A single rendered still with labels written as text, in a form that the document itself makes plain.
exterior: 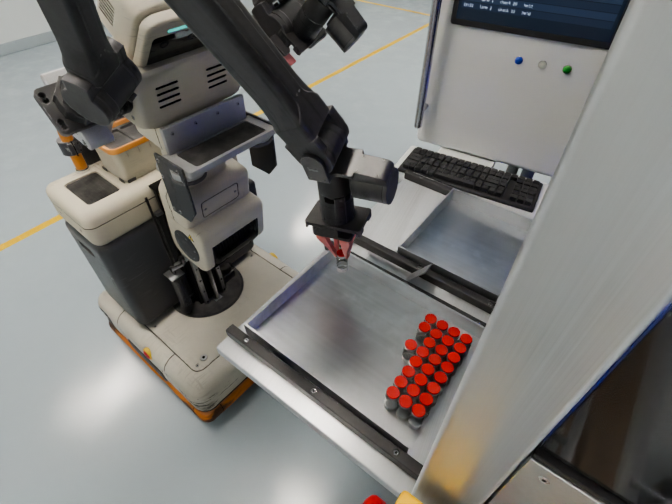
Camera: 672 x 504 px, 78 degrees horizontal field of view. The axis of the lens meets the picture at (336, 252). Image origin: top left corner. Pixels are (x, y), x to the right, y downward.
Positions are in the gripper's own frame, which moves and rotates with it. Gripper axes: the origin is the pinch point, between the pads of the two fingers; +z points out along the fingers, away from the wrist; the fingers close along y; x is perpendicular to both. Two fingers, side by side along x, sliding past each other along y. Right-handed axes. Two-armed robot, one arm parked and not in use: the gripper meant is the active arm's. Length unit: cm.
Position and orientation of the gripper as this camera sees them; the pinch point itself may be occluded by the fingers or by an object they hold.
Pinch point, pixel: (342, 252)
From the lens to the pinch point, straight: 77.4
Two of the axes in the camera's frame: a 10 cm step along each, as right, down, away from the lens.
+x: 3.7, -6.7, 6.5
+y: 9.3, 2.0, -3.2
